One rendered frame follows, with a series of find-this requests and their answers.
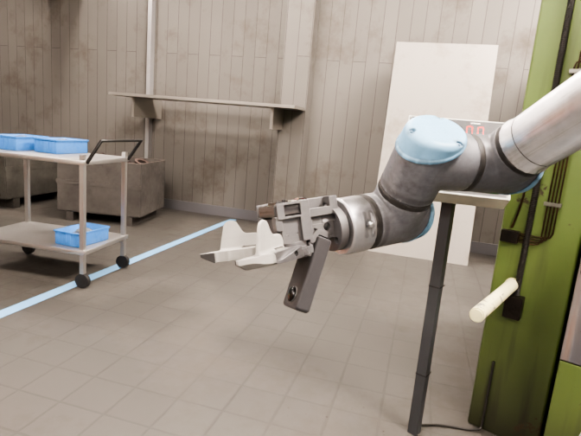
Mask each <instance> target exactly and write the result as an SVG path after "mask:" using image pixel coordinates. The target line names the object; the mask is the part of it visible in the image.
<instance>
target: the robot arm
mask: <svg viewBox="0 0 581 436"><path fill-rule="evenodd" d="M580 150H581V70H580V71H579V72H577V73H576V74H574V75H573V76H572V77H571V78H570V79H568V80H566V81H565V82H564V83H562V84H561V85H560V86H558V87H556V88H555V89H554V90H552V91H551V92H549V94H547V95H546V96H544V97H543V98H542V99H540V100H539V101H537V102H536V103H534V104H533V105H532V106H530V107H528V108H527V109H526V110H525V111H524V112H522V113H521V114H519V115H518V116H517V117H515V118H514V119H510V120H509V121H507V122H506V123H504V124H503V125H501V126H500V127H498V128H497V129H496V130H494V131H493V132H491V133H490V134H487V135H485V134H475V133H466V132H464V130H463V129H462V128H461V127H460V126H459V125H457V124H456V123H454V122H452V121H450V120H448V119H445V118H439V117H437V116H433V115H421V116H417V117H415V118H412V119H410V120H409V121H408V122H407V123H406V124H405V126H404V128H403V130H402V132H401V133H400V134H399V135H398V137H397V139H396V141H395V146H394V148H393V151H392V154H391V156H390V157H389V159H388V161H387V164H386V167H385V169H384V170H383V173H382V175H381V177H380V180H379V181H378V184H377V186H376V188H375V191H374V192H373V193H367V194H362V195H356V196H346V197H341V198H336V195H335V196H320V197H314V198H309V199H307V198H306V197H299V198H295V199H294V200H289V201H286V200H285V199H284V200H281V202H271V203H268V204H265V205H258V206H256V209H257V215H258V221H259V223H258V226H257V233H244V232H243V231H242V230H241V228H240V227H239V225H238V223H237V222H236V221H227V222H226V223H225V224H224V226H223V231H222V237H221V244H220V251H215V252H211V253H202V254H201V258H202V259H204V260H208V261H210V262H213V263H217V262H222V261H231V260H236V261H235V265H236V266H238V267H240V268H242V269H243V270H245V271H248V270H252V269H257V268H261V267H266V266H273V265H276V264H281V263H285V262H288V261H292V260H297V262H296V264H295V267H294V271H293V274H292V276H291V279H290V283H289V286H288V289H287V292H286V294H285V297H284V305H285V306H287V307H289V308H291V309H293V310H296V311H300V312H303V313H308V312H309V311H310V307H311V305H312V302H313V299H314V297H315V293H316V288H317V286H318V283H319V279H320V277H321V274H322V270H323V267H324V263H325V260H326V258H327V255H328V252H329V251H331V252H334V251H335V252H336V253H338V254H340V255H347V254H351V253H358V252H362V251H366V250H368V249H374V248H378V247H385V246H389V245H393V244H397V243H406V242H410V241H413V240H416V239H418V238H420V237H422V236H424V235H425V234H427V233H428V232H429V230H430V229H431V226H432V224H433V222H434V216H435V208H434V203H433V201H434V199H435V198H436V196H437V193H438V192H439V191H440V190H447V191H468V192H486V193H497V194H500V195H513V194H519V193H523V192H526V191H528V190H530V189H531V188H533V187H534V186H535V185H536V184H537V183H538V182H539V180H540V179H541V177H542V176H543V174H544V171H545V170H546V169H547V168H548V167H549V166H551V165H553V164H555V163H557V162H559V161H560V160H562V159H564V158H566V157H569V156H570V155H571V154H573V153H575V152H577V151H580ZM299 199H303V200H299ZM255 244H256V246H251V247H243V246H248V245H255Z"/></svg>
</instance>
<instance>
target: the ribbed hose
mask: <svg viewBox="0 0 581 436"><path fill-rule="evenodd" d="M575 1H576V0H568V4H567V5H566V13H565V19H564V24H563V25H564V26H563V28H562V31H563V32H562V34H561V38H560V39H561V42H560V44H559V52H558V57H557V58H558V59H557V61H556V62H557V63H556V67H555V68H556V69H555V71H554V77H553V83H552V89H551V90H554V89H555V88H556V87H558V86H559V82H560V78H561V77H560V76H561V74H562V73H561V72H562V70H563V69H562V68H563V64H564V63H563V62H564V58H565V51H566V47H567V46H566V45H567V42H568V40H567V39H568V37H569V33H570V32H569V31H570V27H571V20H572V14H573V11H574V5H575ZM541 179H542V178H541ZM541 179H540V180H539V182H538V183H537V184H536V185H535V186H534V187H533V191H532V192H533V193H532V195H531V200H530V205H529V206H530V207H529V211H528V217H527V224H526V228H525V233H524V238H523V241H522V242H523V243H522V249H521V253H520V261H519V262H520V263H519V265H518V269H517V270H518V271H517V274H516V275H517V276H516V282H517V284H518V288H517V290H516V291H515V292H513V293H512V294H511V295H510V296H509V297H508V298H507V299H506V300H505V301H504V305H503V310H502V316H503V317H507V318H510V319H513V320H516V321H519V320H520V319H521V316H522V312H523V307H524V303H525V297H523V296H520V289H521V283H522V278H523V275H524V270H525V264H526V259H527V252H528V251H527V250H528V248H529V246H528V245H529V242H530V237H531V236H530V235H531V233H532V225H533V221H534V219H533V218H534V216H535V211H536V210H535V209H536V206H537V205H536V204H537V200H538V195H539V190H540V184H541Z"/></svg>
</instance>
